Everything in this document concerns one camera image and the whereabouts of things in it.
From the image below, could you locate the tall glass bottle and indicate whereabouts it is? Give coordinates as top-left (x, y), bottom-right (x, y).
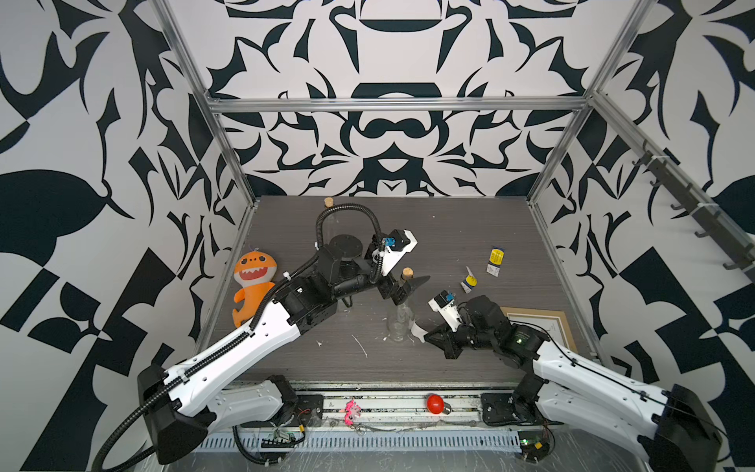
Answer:
top-left (387, 267), bottom-right (414, 342)

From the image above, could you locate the orange shark plush toy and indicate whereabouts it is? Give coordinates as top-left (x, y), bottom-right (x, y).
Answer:
top-left (232, 251), bottom-right (277, 328)

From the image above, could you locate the white slotted cable duct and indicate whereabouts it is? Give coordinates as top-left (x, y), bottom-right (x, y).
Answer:
top-left (193, 429), bottom-right (523, 454)

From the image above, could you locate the black corrugated cable conduit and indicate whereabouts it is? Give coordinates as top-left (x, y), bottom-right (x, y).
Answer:
top-left (90, 203), bottom-right (385, 472)

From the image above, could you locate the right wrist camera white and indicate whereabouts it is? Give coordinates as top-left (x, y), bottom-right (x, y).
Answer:
top-left (428, 290), bottom-right (463, 332)

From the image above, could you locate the red ball knob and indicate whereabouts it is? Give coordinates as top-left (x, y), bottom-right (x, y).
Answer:
top-left (426, 393), bottom-right (446, 415)

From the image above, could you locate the circuit board right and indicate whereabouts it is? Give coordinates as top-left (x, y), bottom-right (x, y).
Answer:
top-left (518, 432), bottom-right (554, 464)

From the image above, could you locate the wooden framed picture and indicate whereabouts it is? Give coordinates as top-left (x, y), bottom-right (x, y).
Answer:
top-left (501, 307), bottom-right (577, 351)

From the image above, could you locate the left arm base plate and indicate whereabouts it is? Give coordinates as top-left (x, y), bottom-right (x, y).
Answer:
top-left (284, 395), bottom-right (324, 429)

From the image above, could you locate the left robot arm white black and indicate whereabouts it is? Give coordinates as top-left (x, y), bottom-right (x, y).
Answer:
top-left (135, 229), bottom-right (428, 465)

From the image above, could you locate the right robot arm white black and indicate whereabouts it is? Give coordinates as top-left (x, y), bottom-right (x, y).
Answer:
top-left (411, 291), bottom-right (724, 471)

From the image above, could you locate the pink clip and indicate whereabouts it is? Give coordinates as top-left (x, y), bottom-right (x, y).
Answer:
top-left (342, 399), bottom-right (362, 428)

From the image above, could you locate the black wall hook rack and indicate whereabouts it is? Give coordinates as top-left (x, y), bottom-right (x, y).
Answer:
top-left (632, 139), bottom-right (754, 284)

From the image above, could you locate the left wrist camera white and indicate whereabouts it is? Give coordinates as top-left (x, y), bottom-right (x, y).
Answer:
top-left (379, 229), bottom-right (418, 277)

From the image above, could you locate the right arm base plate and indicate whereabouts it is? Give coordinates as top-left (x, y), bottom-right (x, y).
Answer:
top-left (480, 393), bottom-right (531, 427)

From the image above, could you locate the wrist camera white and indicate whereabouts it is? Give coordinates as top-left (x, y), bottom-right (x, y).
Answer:
top-left (379, 229), bottom-right (418, 277)
top-left (428, 290), bottom-right (463, 332)

